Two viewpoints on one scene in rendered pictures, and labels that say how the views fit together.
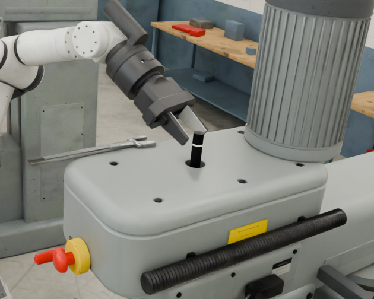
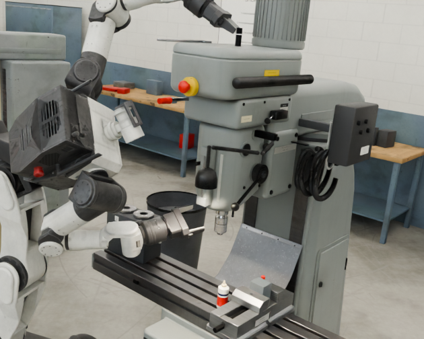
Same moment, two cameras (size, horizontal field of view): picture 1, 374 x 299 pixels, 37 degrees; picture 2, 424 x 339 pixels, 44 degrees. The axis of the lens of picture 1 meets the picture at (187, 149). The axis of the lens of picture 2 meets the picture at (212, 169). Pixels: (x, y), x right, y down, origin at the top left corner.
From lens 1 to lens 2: 1.05 m
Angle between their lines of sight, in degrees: 15
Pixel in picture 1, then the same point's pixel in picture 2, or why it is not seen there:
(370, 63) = not seen: hidden behind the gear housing
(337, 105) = (303, 17)
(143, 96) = (209, 10)
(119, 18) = not seen: outside the picture
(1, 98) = (111, 29)
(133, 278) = (227, 85)
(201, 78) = not seen: hidden behind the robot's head
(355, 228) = (314, 98)
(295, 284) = (289, 126)
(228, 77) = (151, 129)
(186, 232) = (248, 63)
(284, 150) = (278, 43)
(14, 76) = (119, 16)
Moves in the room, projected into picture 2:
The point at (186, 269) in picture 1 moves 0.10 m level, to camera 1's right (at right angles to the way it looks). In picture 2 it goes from (252, 79) to (283, 81)
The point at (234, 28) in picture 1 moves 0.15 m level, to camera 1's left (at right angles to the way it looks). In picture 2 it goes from (155, 85) to (144, 85)
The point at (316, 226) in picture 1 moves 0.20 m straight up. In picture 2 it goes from (301, 77) to (309, 18)
